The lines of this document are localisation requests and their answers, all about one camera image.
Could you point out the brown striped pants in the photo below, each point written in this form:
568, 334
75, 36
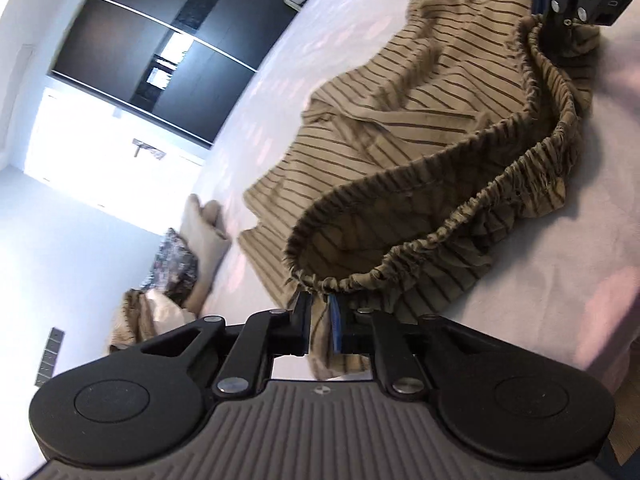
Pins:
400, 110

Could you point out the black sliding wardrobe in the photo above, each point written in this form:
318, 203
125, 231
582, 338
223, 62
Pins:
125, 50

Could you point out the brown striped folded cloth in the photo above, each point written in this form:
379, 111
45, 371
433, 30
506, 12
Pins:
127, 320

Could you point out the grey wall switch strip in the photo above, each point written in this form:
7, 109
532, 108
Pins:
50, 357

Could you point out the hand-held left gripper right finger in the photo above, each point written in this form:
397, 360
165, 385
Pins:
336, 327

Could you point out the wall bracket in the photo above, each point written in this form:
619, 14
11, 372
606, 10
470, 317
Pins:
147, 149

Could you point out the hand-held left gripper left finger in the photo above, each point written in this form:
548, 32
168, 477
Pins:
302, 322

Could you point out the beige folded cloth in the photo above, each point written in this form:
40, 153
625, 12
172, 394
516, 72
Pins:
202, 240

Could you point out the polka dot bed sheet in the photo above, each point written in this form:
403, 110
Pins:
540, 290

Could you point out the dark patterned cloth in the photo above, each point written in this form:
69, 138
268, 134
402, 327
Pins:
172, 262

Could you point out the white folded cloth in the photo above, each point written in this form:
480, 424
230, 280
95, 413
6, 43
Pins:
170, 312

